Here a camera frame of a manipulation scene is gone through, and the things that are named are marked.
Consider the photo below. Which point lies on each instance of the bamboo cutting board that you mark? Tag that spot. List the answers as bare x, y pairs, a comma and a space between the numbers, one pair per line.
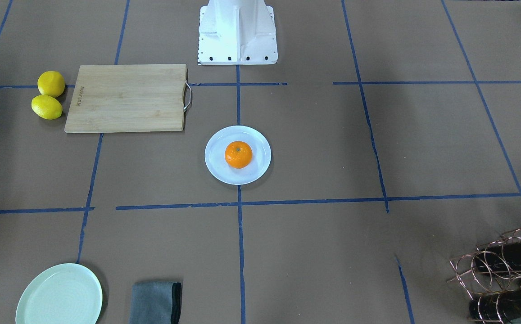
124, 98

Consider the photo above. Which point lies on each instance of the white central pillar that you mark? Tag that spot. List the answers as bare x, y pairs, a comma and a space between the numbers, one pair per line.
237, 25

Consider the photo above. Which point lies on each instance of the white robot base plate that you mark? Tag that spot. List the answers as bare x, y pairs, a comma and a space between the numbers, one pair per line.
218, 57

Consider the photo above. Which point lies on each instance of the folded grey cloth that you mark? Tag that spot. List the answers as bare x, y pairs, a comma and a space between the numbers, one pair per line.
156, 302

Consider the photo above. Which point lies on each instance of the copper wire wine rack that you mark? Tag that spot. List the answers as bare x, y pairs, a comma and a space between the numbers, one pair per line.
491, 277

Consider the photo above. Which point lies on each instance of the light green plate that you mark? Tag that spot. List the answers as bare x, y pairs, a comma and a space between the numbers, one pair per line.
68, 293

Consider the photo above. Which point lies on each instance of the yellow lemon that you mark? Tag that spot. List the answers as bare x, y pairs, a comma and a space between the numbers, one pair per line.
51, 83
46, 107

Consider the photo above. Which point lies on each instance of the light blue plate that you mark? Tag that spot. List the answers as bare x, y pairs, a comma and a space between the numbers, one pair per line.
217, 165

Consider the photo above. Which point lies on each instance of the lower yellow lemon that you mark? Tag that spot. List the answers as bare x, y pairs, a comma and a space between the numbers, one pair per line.
51, 83

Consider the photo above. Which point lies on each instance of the dark wine bottle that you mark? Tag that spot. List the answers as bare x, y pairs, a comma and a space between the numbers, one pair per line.
501, 308
500, 259

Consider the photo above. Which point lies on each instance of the orange mandarin fruit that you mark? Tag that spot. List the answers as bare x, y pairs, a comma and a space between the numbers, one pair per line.
238, 154

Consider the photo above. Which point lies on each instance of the upper yellow lemon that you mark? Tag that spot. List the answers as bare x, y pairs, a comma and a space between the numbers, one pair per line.
46, 107

